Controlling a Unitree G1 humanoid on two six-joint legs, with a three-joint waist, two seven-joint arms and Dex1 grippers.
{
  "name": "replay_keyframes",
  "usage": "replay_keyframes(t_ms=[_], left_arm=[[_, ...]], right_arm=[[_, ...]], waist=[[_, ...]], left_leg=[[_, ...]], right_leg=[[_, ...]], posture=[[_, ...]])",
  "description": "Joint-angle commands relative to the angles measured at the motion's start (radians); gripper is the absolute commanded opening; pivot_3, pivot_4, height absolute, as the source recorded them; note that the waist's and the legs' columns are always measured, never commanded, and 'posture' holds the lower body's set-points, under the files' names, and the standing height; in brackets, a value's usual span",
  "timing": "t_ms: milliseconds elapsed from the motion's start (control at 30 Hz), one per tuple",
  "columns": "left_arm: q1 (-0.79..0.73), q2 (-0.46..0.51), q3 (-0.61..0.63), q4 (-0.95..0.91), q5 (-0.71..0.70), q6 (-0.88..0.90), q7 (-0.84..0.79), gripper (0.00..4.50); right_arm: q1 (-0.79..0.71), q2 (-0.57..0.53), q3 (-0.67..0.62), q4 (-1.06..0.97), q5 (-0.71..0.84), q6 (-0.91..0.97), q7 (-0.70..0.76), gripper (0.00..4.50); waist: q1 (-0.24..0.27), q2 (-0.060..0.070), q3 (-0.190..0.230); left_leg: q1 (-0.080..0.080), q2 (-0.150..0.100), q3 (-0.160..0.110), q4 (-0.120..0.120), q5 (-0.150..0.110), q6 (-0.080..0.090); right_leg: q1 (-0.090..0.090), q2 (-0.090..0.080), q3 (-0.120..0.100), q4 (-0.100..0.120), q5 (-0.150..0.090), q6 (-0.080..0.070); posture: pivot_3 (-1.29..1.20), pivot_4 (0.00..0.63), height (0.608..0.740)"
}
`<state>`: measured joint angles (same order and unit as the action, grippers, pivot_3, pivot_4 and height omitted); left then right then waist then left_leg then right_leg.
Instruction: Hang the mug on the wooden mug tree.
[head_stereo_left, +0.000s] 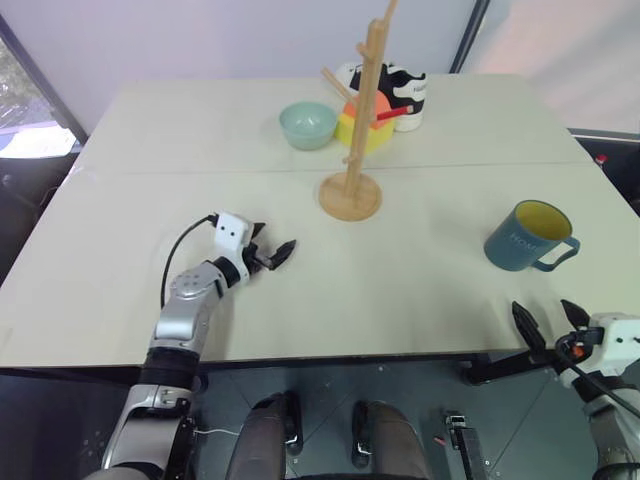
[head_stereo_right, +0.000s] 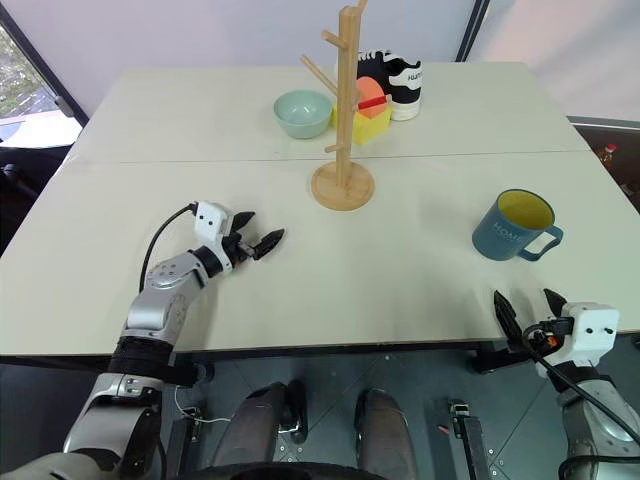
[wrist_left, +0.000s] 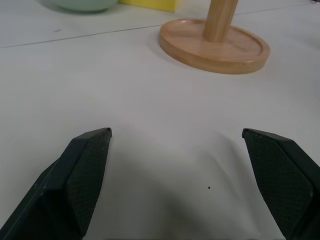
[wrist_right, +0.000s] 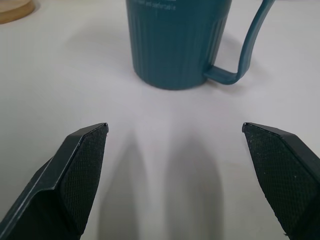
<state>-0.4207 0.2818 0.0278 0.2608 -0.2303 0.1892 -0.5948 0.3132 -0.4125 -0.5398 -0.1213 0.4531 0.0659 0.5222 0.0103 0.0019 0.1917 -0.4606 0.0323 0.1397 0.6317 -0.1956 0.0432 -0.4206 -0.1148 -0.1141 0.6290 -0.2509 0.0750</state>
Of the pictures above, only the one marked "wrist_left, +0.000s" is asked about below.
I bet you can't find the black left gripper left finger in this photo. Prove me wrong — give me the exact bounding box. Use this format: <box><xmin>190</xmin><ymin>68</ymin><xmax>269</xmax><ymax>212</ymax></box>
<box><xmin>0</xmin><ymin>127</ymin><xmax>113</xmax><ymax>240</ymax></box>

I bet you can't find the wooden stand with pole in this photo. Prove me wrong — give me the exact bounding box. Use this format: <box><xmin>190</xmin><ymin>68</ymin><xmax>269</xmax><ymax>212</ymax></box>
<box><xmin>159</xmin><ymin>0</ymin><xmax>271</xmax><ymax>75</ymax></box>

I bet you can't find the yellow sponge block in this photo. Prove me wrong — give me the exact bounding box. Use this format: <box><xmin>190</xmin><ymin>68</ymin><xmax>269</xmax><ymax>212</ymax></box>
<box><xmin>117</xmin><ymin>0</ymin><xmax>186</xmax><ymax>13</ymax></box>

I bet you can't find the mint green bowl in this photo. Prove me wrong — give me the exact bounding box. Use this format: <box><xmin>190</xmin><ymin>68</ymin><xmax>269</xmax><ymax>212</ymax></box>
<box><xmin>39</xmin><ymin>0</ymin><xmax>118</xmax><ymax>14</ymax></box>

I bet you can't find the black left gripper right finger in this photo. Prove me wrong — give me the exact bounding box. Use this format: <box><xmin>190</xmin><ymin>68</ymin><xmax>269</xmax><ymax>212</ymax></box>
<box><xmin>241</xmin><ymin>128</ymin><xmax>320</xmax><ymax>240</ymax></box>

